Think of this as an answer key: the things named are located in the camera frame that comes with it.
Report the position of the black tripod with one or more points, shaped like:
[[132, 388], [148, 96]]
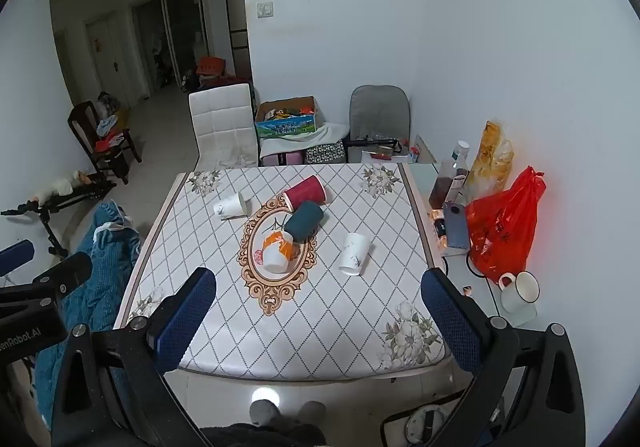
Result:
[[47, 214]]

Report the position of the white cup with leaf print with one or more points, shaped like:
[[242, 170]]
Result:
[[354, 254]]

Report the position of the floral diamond pattern tablecloth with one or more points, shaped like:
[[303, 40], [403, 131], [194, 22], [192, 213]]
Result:
[[225, 317]]

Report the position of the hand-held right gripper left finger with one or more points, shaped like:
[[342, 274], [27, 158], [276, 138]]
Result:
[[184, 319]]

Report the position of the glass sliding door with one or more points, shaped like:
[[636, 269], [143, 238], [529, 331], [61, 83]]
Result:
[[172, 37]]

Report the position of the clear bottle with dark liquid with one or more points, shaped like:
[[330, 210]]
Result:
[[447, 182]]

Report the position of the dark teal cup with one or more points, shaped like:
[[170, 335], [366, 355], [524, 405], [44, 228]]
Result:
[[304, 223]]

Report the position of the red cup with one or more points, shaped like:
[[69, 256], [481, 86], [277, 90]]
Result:
[[306, 192]]

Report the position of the white padded chair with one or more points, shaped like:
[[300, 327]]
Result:
[[222, 127]]

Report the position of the black umbrella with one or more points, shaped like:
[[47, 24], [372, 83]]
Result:
[[372, 143]]

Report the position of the clothes pile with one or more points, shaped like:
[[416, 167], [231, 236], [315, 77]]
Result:
[[110, 132]]

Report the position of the person's dark trousers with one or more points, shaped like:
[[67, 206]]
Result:
[[260, 436]]

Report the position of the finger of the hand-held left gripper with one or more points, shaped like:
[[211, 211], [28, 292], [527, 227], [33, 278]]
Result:
[[65, 274], [15, 257]]

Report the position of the grey slipper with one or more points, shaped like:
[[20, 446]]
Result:
[[311, 413], [264, 413]]

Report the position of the white cloth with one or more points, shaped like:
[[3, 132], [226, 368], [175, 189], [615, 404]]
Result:
[[327, 133]]

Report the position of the yellow snack bag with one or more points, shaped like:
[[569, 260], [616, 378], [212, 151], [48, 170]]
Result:
[[492, 162]]

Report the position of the cardboard box with blue print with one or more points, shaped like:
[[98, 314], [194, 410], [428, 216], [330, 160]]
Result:
[[286, 124]]

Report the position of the small white paper cup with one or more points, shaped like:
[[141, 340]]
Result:
[[230, 207]]

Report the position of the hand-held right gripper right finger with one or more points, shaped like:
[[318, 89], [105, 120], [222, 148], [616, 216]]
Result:
[[450, 322]]

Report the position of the white wall switch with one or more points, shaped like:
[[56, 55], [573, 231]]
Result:
[[265, 10]]

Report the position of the white round appliance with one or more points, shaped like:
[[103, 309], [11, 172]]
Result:
[[427, 424]]

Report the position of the grey smartphone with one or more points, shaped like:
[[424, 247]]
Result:
[[456, 231]]

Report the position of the dark wooden chair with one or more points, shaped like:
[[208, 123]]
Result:
[[82, 122]]

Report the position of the orange and white cup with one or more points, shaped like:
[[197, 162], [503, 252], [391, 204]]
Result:
[[278, 252]]

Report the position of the blue knit blanket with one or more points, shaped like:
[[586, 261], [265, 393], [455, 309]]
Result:
[[102, 267]]

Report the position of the red plastic bag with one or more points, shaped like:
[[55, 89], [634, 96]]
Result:
[[502, 232]]

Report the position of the grey cushioned chair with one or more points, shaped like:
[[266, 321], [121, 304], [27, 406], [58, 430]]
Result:
[[379, 114]]

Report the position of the black and white patterned bag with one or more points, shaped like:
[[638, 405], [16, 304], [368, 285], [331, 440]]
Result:
[[325, 153]]

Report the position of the wooden door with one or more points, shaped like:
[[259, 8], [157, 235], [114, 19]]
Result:
[[107, 57]]

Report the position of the pink box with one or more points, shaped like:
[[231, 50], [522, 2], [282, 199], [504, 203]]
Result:
[[282, 158]]

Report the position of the white enamel mug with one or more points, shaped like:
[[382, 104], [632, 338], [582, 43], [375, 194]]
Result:
[[520, 294]]

